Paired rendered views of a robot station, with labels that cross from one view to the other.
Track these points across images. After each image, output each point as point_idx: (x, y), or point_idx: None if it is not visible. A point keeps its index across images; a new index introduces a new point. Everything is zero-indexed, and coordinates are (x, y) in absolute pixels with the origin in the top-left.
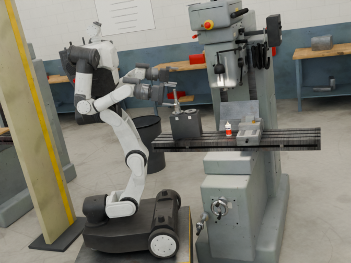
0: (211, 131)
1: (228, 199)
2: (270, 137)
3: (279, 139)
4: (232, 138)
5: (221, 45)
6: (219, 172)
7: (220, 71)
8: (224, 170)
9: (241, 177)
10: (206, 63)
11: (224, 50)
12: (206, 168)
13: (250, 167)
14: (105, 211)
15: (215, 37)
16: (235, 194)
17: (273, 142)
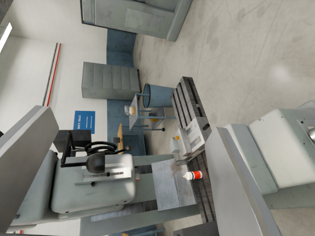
0: (200, 207)
1: (306, 130)
2: (191, 121)
3: (191, 108)
4: (204, 164)
5: (59, 174)
6: (265, 165)
7: (99, 155)
8: (258, 157)
9: (257, 131)
10: (89, 204)
11: (63, 153)
12: (269, 187)
13: (237, 123)
14: None
15: (36, 179)
16: (293, 120)
17: (196, 112)
